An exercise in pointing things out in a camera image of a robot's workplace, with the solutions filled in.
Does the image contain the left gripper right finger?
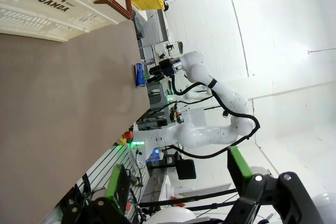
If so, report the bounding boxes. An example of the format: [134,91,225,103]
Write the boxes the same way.
[225,145,325,224]

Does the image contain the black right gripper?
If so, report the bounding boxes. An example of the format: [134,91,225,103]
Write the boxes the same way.
[143,59,174,83]

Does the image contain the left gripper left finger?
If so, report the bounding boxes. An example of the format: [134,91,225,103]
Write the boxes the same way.
[60,163,132,224]

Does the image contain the blue drink can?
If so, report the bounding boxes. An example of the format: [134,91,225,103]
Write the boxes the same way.
[133,62,147,89]

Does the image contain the white Damda shopping basket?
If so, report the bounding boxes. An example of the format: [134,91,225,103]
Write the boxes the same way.
[0,0,133,42]

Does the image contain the grey metal equipment rack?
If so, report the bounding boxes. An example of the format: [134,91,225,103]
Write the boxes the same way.
[143,40,184,130]

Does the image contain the white side table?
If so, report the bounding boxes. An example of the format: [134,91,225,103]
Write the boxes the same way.
[131,6,170,59]

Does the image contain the red yellow emergency stop button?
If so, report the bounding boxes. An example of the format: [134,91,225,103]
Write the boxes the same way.
[118,130,134,146]

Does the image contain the white plastic box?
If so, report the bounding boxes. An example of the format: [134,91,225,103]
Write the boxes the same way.
[182,108,206,128]

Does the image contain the black straight rod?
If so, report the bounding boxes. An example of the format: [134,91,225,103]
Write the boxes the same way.
[140,199,238,209]
[139,188,238,207]

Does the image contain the black square panel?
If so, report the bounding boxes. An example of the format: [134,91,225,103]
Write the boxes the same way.
[162,152,197,180]

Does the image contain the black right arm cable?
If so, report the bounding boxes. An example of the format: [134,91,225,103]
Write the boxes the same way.
[167,74,260,159]

